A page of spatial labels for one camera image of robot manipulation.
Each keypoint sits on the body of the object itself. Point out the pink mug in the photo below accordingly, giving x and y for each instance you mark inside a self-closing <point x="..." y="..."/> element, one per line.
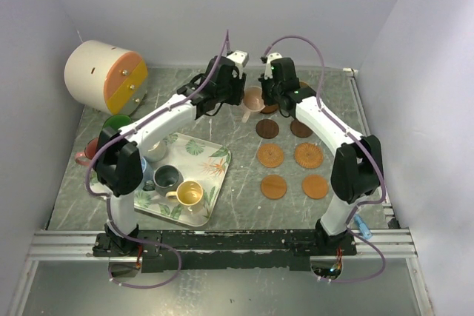
<point x="252" y="102"/>

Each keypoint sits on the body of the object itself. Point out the red floral tall mug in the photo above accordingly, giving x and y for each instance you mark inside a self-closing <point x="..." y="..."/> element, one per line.
<point x="84" y="157"/>

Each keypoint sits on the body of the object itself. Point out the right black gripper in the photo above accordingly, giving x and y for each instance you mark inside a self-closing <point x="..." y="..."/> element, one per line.
<point x="267" y="100"/>

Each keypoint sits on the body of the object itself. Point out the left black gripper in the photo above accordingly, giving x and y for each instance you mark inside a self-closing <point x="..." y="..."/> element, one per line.
<point x="240" y="81"/>

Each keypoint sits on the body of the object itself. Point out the grey mug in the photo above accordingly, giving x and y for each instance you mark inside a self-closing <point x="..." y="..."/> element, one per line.
<point x="167" y="178"/>

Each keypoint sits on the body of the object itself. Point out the hidden light wood coaster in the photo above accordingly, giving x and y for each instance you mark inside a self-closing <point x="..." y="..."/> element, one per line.
<point x="315" y="186"/>

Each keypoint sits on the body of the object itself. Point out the dark walnut coaster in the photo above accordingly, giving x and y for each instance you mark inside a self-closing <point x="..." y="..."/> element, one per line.
<point x="267" y="128"/>

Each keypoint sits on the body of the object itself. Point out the smooth light wood coaster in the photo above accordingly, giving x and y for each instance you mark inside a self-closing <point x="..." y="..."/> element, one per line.
<point x="273" y="187"/>

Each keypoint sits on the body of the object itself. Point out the white cylindrical drawer box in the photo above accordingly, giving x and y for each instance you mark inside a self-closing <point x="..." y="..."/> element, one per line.
<point x="107" y="78"/>

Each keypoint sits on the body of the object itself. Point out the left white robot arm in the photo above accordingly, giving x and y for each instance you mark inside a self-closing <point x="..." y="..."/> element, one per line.
<point x="117" y="162"/>

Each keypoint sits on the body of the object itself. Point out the blue mug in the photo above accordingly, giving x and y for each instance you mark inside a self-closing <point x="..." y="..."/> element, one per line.
<point x="147" y="172"/>

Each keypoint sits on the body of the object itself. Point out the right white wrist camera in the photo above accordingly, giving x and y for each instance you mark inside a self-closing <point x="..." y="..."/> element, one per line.
<point x="268" y="60"/>

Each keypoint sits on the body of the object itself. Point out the blue connector clip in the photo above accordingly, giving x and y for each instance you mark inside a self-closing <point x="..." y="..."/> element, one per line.
<point x="364" y="230"/>

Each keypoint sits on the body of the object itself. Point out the beige mug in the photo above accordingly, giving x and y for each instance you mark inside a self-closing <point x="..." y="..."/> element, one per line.
<point x="157" y="152"/>

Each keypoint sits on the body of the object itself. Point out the dark wood coaster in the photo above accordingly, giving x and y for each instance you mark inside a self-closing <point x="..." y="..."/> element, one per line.
<point x="300" y="130"/>

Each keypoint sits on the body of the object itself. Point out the large woven rattan coaster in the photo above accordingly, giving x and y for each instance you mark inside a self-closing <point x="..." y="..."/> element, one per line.
<point x="308" y="156"/>

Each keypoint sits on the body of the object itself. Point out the green floral tall mug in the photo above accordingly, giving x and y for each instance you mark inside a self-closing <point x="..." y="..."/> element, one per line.
<point x="116" y="122"/>

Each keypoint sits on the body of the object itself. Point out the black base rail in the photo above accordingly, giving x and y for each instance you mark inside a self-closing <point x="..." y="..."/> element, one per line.
<point x="165" y="250"/>

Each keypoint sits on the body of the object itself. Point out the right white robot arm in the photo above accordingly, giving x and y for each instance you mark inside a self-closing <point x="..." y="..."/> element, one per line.
<point x="357" y="166"/>

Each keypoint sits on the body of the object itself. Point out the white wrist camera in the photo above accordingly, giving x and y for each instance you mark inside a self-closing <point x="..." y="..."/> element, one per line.
<point x="268" y="60"/>
<point x="240" y="59"/>

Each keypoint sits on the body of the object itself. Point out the floral serving tray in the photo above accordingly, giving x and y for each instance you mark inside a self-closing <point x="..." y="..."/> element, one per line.
<point x="197" y="160"/>

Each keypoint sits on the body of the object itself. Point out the yellow mug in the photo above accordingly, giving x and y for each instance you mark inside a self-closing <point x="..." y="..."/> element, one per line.
<point x="189" y="194"/>

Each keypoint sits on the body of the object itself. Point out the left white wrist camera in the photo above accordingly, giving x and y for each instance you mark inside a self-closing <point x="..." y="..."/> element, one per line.
<point x="240" y="59"/>

